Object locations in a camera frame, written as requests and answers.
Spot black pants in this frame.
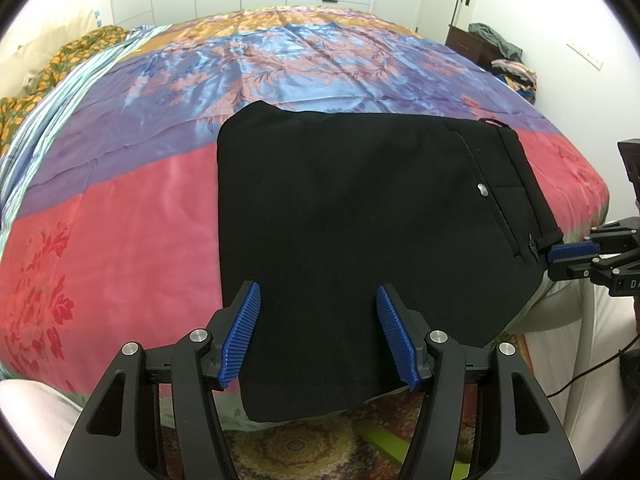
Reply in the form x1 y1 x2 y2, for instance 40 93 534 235
217 102 563 422

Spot colourful satin bedspread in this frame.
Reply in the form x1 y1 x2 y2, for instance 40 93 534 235
1 8 610 396

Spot dark wooden nightstand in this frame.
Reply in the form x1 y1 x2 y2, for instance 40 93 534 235
445 25 502 70

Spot yellow orange floral blanket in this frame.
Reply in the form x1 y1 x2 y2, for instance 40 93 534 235
1 25 129 155

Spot patterned floor rug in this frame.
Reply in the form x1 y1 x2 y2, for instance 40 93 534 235
224 389 423 479

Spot grey cloth on nightstand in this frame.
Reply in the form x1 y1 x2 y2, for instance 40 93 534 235
468 23 523 63

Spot striped blue white sheet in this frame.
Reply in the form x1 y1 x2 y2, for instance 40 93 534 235
1 25 168 244

